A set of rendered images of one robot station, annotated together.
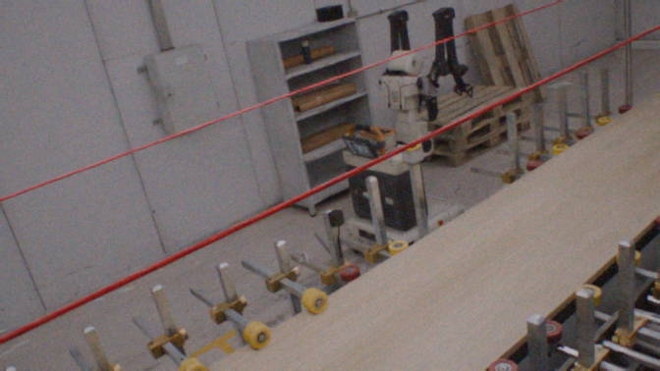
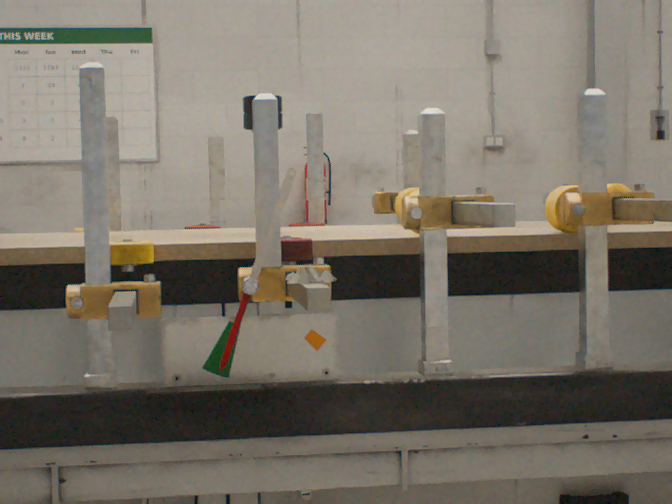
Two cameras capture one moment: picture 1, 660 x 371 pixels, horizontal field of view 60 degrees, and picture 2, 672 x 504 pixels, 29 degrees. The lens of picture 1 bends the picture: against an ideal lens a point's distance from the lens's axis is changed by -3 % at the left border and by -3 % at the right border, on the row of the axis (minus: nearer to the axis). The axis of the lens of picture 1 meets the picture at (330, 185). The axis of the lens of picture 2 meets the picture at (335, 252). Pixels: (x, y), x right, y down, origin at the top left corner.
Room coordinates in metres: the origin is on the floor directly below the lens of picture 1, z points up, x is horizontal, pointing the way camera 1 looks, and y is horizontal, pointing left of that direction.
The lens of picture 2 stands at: (3.84, 1.00, 0.99)
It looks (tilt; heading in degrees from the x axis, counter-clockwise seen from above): 3 degrees down; 207
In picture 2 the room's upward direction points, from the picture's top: 1 degrees counter-clockwise
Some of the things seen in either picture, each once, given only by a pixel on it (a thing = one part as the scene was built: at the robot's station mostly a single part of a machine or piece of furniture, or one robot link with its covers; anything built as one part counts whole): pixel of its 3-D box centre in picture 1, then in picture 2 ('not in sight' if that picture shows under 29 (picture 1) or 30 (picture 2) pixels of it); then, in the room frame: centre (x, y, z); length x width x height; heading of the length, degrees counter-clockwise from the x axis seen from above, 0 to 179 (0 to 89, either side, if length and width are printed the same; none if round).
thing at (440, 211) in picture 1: (406, 226); not in sight; (3.87, -0.48, 0.16); 0.67 x 0.64 x 0.25; 124
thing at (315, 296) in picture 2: (322, 269); (301, 287); (2.23, 0.11, 0.84); 0.43 x 0.03 x 0.04; 35
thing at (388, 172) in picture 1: (387, 176); not in sight; (3.82, -0.40, 0.59); 0.55 x 0.34 x 0.83; 34
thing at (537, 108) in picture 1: (540, 145); not in sight; (3.05, -1.20, 0.88); 0.04 x 0.04 x 0.48; 35
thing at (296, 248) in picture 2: (352, 281); (287, 271); (2.07, -0.01, 0.85); 0.08 x 0.08 x 0.11
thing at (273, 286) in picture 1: (283, 278); (447, 212); (2.04, 0.25, 0.95); 0.14 x 0.06 x 0.05; 125
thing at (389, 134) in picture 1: (378, 138); not in sight; (3.81, -0.39, 0.87); 0.23 x 0.15 x 0.11; 34
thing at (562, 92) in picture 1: (563, 125); not in sight; (3.19, -1.41, 0.92); 0.04 x 0.04 x 0.48; 35
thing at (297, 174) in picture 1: (319, 115); not in sight; (5.17, -0.04, 0.78); 0.90 x 0.45 x 1.55; 125
